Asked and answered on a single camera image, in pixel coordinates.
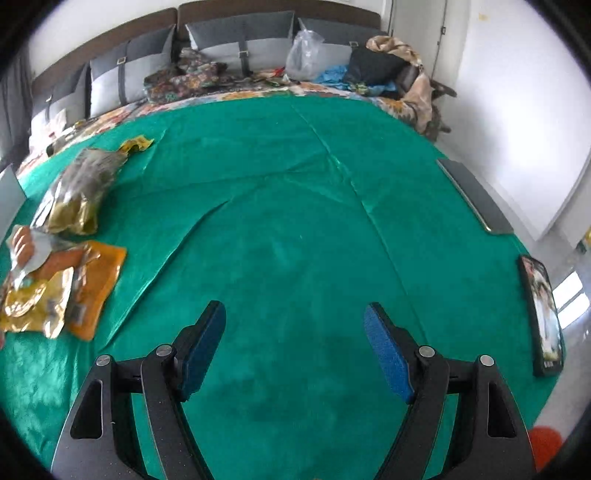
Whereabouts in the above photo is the black bag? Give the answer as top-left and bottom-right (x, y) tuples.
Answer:
(346, 46), (409, 88)

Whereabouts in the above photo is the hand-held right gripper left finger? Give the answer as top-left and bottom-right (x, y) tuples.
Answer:
(50, 300), (228, 480)

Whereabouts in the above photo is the gold cookie packet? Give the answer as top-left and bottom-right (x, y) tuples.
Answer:
(31, 148), (129, 236)

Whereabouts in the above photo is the small red green packet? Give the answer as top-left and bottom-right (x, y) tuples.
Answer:
(259, 67), (296, 88)

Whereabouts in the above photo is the blue cloth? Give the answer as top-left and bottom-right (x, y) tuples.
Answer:
(316, 65), (352, 86)

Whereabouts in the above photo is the black tablet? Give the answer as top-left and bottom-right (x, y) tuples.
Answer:
(517, 255), (566, 378)

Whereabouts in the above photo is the green cloth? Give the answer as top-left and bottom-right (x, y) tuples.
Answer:
(0, 95), (566, 480)

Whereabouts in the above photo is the folded floral blanket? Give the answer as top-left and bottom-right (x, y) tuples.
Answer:
(144, 46), (259, 103)

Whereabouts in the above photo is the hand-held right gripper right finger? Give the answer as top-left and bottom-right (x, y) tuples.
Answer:
(363, 302), (539, 480)

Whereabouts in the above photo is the clear plastic bag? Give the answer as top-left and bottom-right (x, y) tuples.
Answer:
(285, 30), (326, 81)

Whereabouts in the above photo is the grey curtain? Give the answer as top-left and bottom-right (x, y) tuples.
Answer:
(0, 51), (33, 160)

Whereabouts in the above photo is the beige patterned blanket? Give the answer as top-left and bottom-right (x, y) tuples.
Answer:
(367, 36), (452, 139)

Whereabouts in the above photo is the orange snack packet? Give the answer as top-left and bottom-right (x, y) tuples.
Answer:
(28, 240), (127, 341)

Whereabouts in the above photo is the floral bedsheet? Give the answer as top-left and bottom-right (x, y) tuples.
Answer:
(18, 85), (444, 174)

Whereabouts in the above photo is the grey closed laptop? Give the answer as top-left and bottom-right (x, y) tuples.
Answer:
(436, 158), (515, 236)

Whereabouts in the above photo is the grey flat board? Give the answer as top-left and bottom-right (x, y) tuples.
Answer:
(0, 165), (27, 243)

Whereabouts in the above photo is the white door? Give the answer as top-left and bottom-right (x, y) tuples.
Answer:
(388, 0), (467, 88)

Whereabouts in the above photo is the small yellow snack packet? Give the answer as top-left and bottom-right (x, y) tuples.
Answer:
(119, 136), (154, 156)

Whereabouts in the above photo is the yellow red-label snack packet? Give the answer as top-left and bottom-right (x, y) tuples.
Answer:
(0, 270), (75, 340)

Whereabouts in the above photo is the orange round object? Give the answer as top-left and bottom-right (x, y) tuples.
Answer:
(529, 427), (565, 472)

